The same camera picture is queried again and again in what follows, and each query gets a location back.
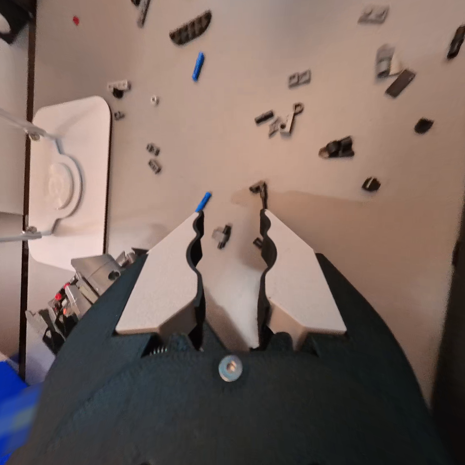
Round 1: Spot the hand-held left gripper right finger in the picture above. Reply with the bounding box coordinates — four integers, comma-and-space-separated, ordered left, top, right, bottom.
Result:
256, 209, 347, 350

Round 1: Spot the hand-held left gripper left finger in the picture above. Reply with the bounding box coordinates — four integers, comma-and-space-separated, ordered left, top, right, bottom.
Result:
116, 210, 206, 351

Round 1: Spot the partly built lego car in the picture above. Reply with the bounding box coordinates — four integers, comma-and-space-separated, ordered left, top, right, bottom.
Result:
25, 249, 147, 355

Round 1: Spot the long black lego axle connector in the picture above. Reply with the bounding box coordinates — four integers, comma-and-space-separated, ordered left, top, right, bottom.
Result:
249, 180, 270, 212

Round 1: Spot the black lego wedge piece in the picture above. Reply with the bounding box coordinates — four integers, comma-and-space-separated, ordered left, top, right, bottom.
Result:
318, 135, 355, 160

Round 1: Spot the grey lego piece cluster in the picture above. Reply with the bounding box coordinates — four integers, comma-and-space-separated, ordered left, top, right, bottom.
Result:
268, 103, 305, 138

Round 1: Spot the grey two-hole lego piece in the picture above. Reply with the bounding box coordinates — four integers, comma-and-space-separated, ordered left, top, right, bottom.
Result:
288, 69, 312, 89

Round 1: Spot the dark lego tile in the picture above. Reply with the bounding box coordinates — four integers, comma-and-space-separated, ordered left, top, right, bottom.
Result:
385, 69, 417, 99

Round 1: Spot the dark grey half-round lego plate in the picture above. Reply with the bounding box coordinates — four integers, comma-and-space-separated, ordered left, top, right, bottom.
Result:
169, 10, 213, 46

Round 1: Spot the long grey lego plate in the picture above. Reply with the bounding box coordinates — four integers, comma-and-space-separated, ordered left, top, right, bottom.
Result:
136, 0, 152, 28

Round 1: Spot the small grey lego plate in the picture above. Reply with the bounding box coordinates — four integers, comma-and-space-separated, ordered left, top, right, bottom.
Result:
358, 5, 390, 25

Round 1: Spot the white book stand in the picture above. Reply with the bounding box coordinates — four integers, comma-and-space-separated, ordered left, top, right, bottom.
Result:
0, 95, 112, 272

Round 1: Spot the grey lego bracket piece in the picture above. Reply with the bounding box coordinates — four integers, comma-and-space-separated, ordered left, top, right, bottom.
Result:
374, 44, 402, 80

